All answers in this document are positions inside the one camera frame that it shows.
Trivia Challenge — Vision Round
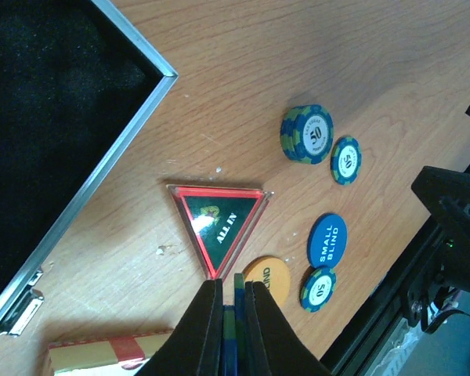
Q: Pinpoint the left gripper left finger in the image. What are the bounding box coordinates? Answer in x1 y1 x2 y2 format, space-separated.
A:
137 280 223 376

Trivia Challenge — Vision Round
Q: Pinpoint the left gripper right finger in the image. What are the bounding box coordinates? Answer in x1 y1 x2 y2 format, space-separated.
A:
244 282 331 376

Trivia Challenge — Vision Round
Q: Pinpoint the blue green poker chip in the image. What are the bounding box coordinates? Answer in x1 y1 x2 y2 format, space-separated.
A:
330 136 362 186
221 273 247 375
300 266 337 313

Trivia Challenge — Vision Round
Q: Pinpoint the blue green chip stack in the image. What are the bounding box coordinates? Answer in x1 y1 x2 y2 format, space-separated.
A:
280 104 334 165

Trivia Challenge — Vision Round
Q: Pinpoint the aluminium poker case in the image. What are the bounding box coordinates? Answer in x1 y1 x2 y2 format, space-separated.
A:
0 1 178 336

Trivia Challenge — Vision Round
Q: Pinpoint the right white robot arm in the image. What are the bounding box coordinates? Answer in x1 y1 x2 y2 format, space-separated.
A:
404 165 470 334

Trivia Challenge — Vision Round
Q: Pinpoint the pink yellow card deck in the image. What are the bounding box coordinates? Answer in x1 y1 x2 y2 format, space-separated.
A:
42 330 172 375

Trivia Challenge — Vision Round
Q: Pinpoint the orange big blind button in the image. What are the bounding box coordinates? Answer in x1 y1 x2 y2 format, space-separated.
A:
243 256 291 308

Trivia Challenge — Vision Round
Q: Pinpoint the blue small blind button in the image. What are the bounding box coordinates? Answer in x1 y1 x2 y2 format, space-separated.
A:
307 213 348 268

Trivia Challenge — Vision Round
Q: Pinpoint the triangular all in button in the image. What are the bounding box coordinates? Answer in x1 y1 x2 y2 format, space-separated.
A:
166 184 274 280

